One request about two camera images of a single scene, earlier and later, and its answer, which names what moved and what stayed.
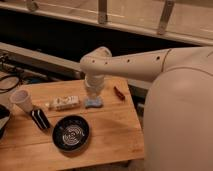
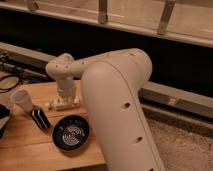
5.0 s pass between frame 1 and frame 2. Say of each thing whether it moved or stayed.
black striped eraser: stayed
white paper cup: stayed
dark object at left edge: stayed
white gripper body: moved
